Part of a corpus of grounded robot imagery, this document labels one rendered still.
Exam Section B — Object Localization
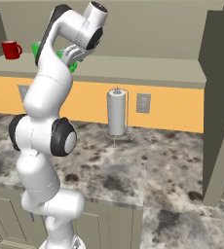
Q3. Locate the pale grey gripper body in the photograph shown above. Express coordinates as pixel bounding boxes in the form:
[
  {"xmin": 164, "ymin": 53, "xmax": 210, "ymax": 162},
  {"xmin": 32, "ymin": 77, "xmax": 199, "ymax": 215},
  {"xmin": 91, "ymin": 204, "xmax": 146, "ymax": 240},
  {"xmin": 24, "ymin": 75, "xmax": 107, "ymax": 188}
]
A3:
[{"xmin": 60, "ymin": 44, "xmax": 94, "ymax": 68}]

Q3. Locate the green mug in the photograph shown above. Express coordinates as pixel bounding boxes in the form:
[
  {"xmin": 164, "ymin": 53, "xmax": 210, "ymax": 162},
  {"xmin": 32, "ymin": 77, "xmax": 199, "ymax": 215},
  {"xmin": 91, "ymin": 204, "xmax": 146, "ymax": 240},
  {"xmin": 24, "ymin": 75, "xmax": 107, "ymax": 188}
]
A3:
[{"xmin": 31, "ymin": 41, "xmax": 79, "ymax": 74}]

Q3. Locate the red mug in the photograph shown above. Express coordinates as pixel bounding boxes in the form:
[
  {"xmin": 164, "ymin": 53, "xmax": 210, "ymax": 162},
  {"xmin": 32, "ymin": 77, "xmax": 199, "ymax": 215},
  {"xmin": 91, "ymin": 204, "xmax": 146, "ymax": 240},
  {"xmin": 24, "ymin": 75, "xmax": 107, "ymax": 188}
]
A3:
[{"xmin": 0, "ymin": 39, "xmax": 23, "ymax": 61}]

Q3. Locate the large beige cabinet door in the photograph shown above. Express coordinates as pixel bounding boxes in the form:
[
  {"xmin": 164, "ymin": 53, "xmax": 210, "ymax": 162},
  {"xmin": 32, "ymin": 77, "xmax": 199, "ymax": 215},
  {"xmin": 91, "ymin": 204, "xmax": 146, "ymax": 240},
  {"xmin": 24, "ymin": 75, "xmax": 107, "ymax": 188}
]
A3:
[{"xmin": 198, "ymin": 0, "xmax": 224, "ymax": 208}]

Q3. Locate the white paper towel roll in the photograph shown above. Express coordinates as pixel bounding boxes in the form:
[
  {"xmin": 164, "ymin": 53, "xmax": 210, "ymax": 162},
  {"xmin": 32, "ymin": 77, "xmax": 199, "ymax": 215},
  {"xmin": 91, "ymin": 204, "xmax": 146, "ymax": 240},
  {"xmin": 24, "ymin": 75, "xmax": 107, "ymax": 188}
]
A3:
[{"xmin": 106, "ymin": 89, "xmax": 128, "ymax": 136}]

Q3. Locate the beige base cupboard door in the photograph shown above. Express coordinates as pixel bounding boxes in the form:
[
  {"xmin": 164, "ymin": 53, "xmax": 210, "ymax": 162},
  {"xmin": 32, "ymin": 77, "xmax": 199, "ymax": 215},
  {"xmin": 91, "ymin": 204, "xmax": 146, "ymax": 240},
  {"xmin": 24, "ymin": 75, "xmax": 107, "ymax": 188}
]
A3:
[
  {"xmin": 0, "ymin": 194, "xmax": 32, "ymax": 249},
  {"xmin": 74, "ymin": 208, "xmax": 111, "ymax": 249}
]

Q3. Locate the grey wall outlet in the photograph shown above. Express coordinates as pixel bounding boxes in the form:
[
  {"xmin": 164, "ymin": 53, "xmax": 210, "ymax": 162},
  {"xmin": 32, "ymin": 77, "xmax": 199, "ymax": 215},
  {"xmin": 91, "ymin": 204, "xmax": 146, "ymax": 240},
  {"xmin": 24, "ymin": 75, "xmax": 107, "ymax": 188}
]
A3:
[
  {"xmin": 18, "ymin": 84, "xmax": 31, "ymax": 102},
  {"xmin": 135, "ymin": 92, "xmax": 152, "ymax": 115}
]

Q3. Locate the open beige wall cabinet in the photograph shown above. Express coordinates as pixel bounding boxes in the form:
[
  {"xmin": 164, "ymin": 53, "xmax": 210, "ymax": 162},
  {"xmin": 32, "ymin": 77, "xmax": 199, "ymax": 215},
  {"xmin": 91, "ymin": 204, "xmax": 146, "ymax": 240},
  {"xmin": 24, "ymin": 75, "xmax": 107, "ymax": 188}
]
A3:
[{"xmin": 0, "ymin": 0, "xmax": 224, "ymax": 90}]

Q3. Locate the wire paper towel holder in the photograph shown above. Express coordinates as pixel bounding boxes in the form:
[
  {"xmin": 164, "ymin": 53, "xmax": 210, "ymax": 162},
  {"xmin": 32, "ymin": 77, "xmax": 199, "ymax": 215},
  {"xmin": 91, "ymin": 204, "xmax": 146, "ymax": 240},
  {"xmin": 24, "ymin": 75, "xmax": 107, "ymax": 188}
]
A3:
[{"xmin": 104, "ymin": 86, "xmax": 133, "ymax": 148}]

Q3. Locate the grey cupboard handle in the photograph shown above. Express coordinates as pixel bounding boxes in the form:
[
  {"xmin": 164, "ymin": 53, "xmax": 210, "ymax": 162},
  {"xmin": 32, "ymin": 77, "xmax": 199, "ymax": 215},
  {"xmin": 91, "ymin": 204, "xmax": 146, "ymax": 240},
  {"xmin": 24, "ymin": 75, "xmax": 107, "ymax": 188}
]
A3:
[{"xmin": 27, "ymin": 211, "xmax": 36, "ymax": 225}]

